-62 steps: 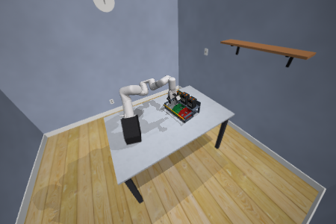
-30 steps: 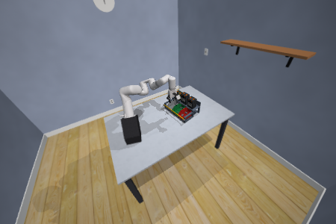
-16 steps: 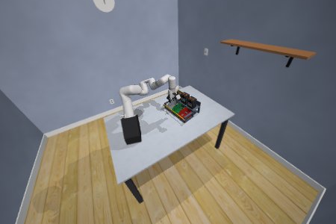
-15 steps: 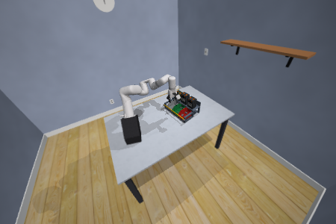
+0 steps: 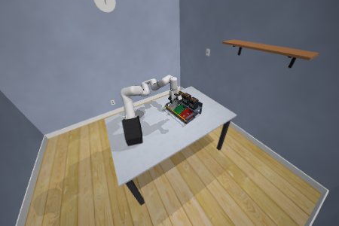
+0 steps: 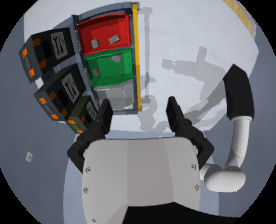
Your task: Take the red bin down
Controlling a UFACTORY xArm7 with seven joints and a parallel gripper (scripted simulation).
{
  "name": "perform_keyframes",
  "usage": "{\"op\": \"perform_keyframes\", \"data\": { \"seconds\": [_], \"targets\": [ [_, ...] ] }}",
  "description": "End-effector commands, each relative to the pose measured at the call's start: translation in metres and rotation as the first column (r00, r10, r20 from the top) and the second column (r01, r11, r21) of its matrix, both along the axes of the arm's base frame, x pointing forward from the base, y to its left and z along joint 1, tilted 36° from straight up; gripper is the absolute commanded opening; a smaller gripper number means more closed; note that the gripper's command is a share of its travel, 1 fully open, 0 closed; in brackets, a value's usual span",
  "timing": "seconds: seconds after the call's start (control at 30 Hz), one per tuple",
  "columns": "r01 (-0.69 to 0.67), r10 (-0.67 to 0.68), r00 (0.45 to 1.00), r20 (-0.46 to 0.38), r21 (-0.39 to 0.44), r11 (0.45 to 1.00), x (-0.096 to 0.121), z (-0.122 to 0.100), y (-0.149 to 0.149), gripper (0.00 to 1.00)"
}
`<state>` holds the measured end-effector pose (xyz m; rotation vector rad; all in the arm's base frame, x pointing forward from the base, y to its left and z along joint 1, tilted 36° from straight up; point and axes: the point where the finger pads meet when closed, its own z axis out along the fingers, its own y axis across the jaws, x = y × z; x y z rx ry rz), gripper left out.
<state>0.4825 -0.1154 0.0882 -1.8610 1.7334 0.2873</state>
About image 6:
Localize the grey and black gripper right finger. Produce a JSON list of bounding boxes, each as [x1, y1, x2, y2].
[[166, 96, 214, 171]]

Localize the grey open bin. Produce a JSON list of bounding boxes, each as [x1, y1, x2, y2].
[[94, 79, 135, 110]]

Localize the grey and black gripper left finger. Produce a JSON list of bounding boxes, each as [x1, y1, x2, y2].
[[67, 99, 113, 174]]

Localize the dark grey metal shelf rack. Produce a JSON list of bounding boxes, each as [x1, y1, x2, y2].
[[41, 1, 143, 115]]

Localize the red bin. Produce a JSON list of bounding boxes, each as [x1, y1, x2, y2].
[[77, 14, 131, 56]]

